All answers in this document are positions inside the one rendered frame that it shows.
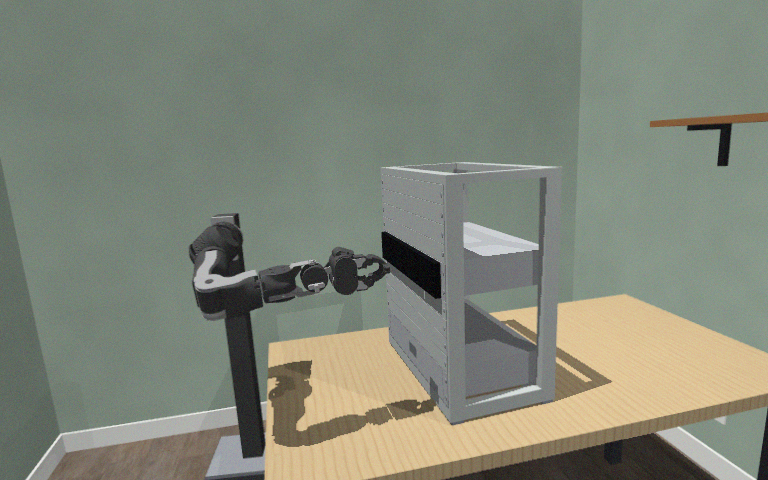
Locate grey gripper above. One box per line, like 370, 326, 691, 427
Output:
323, 247, 390, 295

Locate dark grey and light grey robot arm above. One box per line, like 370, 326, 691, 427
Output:
189, 216, 328, 321

